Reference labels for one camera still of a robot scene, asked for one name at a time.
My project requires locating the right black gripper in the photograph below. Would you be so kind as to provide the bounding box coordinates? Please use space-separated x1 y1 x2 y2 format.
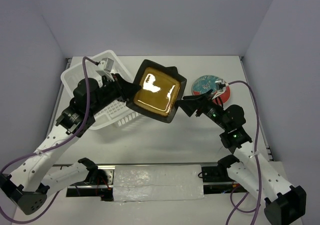
175 88 230 131

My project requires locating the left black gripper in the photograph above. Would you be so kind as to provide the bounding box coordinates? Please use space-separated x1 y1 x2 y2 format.
89 72 142 115

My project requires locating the large red teal floral plate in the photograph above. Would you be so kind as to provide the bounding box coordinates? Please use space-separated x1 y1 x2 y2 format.
191 75 231 106

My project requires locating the black square plate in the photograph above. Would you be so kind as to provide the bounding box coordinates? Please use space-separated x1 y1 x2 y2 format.
126 59 187 123
166 66 179 78

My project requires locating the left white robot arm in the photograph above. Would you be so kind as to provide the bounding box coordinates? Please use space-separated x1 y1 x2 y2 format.
0 73 141 215

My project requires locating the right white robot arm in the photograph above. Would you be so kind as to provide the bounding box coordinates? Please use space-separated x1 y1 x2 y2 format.
176 92 307 225

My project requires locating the white plastic dish rack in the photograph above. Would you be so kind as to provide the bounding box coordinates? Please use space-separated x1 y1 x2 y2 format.
58 50 141 132

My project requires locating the white foam front board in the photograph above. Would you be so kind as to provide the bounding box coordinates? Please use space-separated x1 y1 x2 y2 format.
9 162 308 225

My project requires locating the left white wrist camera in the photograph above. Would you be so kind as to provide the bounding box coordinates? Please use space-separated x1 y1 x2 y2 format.
96 57 114 80

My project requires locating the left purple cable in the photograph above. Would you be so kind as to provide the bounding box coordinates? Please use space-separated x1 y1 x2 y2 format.
0 56 101 225

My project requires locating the metal base rail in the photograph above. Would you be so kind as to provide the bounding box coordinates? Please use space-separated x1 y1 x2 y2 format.
65 163 239 202

